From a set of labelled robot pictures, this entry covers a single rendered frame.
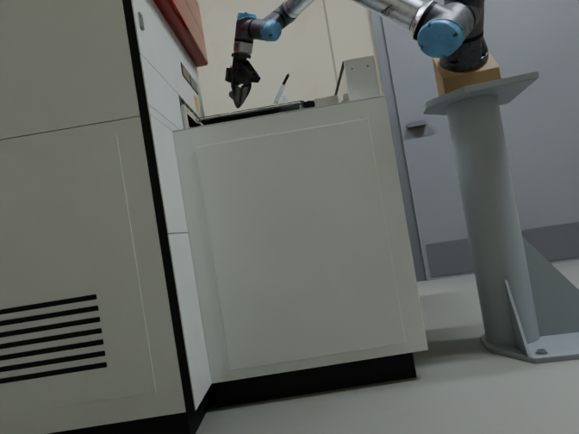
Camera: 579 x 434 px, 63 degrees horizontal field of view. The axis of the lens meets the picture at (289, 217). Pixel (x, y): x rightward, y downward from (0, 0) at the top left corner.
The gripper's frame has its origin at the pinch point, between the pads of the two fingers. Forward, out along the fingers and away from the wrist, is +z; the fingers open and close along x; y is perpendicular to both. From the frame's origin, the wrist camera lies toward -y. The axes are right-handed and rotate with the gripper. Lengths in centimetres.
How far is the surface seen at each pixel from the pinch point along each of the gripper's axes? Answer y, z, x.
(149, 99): -49, -4, 60
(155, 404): -77, 66, 66
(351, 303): -88, 43, 14
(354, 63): -61, -22, 2
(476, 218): -96, 19, -30
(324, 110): -64, -7, 14
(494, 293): -108, 40, -31
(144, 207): -58, 21, 64
